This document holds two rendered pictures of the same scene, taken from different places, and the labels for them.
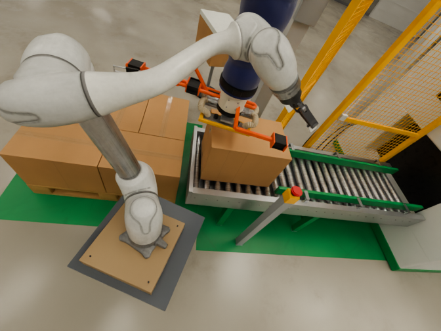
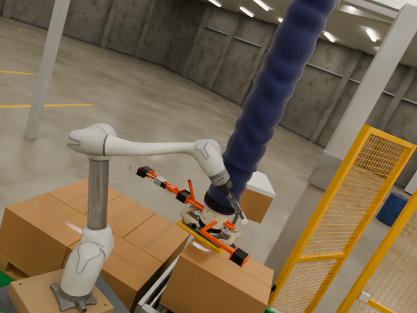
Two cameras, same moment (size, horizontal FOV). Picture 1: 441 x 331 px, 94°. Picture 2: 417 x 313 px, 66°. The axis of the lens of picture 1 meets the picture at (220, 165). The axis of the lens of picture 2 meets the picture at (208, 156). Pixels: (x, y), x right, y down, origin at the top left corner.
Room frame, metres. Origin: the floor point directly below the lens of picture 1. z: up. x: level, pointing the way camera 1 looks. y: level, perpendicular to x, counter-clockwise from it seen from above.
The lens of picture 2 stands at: (-0.58, -0.77, 2.12)
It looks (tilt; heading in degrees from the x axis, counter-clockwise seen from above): 16 degrees down; 33
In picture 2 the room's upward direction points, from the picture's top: 23 degrees clockwise
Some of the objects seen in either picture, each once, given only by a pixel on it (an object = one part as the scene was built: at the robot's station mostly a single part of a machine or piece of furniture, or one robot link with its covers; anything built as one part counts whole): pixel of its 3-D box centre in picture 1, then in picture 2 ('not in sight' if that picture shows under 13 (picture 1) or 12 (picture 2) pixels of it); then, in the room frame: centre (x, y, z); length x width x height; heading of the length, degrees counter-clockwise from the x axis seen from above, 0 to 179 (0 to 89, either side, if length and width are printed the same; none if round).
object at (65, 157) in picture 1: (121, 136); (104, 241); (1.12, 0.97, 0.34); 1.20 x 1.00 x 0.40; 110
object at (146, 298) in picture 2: (193, 156); (163, 277); (1.07, 0.24, 0.58); 0.70 x 0.03 x 0.06; 20
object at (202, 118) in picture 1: (226, 121); (201, 233); (1.03, 0.08, 1.10); 0.34 x 0.10 x 0.05; 101
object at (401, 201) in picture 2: not in sight; (393, 209); (8.79, -0.56, 0.39); 0.52 x 0.51 x 0.77; 0
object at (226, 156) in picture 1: (241, 150); (218, 286); (1.21, -0.11, 0.75); 0.60 x 0.40 x 0.40; 111
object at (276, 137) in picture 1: (278, 142); (239, 256); (0.93, -0.24, 1.21); 0.09 x 0.08 x 0.05; 11
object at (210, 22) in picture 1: (219, 39); (248, 192); (2.83, 0.69, 0.82); 0.60 x 0.40 x 0.40; 40
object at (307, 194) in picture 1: (356, 203); not in sight; (1.35, -1.28, 0.60); 1.60 x 0.11 x 0.09; 110
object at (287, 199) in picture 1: (259, 223); not in sight; (0.80, -0.47, 0.50); 0.07 x 0.07 x 1.00; 20
